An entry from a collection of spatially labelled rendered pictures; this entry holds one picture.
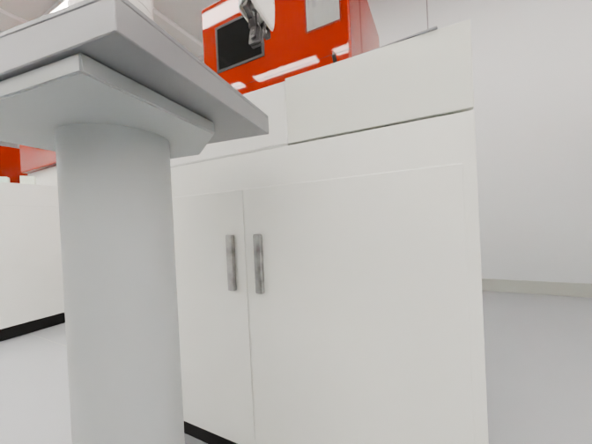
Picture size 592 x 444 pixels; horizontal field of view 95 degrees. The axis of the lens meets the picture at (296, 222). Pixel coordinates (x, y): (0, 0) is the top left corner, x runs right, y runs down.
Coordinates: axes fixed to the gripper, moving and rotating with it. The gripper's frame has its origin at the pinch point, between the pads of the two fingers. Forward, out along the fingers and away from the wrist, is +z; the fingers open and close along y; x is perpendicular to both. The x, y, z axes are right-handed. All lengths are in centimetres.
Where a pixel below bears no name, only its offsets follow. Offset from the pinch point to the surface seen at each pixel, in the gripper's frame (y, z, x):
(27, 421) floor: -5, 113, -89
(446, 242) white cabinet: -6, 52, 40
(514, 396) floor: -81, 97, 60
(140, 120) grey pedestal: 26.2, 37.8, 2.3
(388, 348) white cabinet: -10, 71, 30
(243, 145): -1.6, 28.2, -2.3
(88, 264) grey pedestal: 26, 58, -5
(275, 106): 0.0, 20.9, 7.2
